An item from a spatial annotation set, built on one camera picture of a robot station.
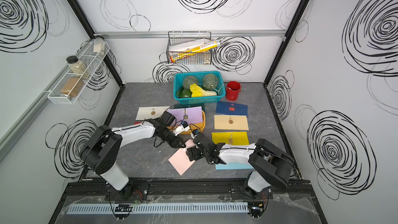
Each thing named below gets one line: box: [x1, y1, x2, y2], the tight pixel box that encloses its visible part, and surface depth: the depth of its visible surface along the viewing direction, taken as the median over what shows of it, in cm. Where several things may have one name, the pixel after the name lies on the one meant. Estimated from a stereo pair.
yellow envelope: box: [211, 131, 250, 145], surface depth 95 cm
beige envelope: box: [214, 114, 250, 131], surface depth 101 cm
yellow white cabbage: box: [189, 83, 218, 98], surface depth 106 cm
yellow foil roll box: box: [169, 39, 221, 63], surface depth 86 cm
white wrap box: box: [168, 38, 215, 52], surface depth 89 cm
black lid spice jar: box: [66, 55, 91, 80], surface depth 72 cm
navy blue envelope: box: [215, 101, 249, 118], surface depth 108 cm
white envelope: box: [135, 106, 171, 121], surface depth 107 cm
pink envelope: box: [167, 138, 197, 176], surface depth 84 cm
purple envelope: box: [166, 106, 204, 125], surface depth 98 cm
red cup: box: [225, 80, 241, 102], surface depth 109 cm
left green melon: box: [182, 75, 198, 90], surface depth 110 cm
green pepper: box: [179, 88, 193, 98], surface depth 105 cm
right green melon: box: [202, 73, 219, 91], surface depth 111 cm
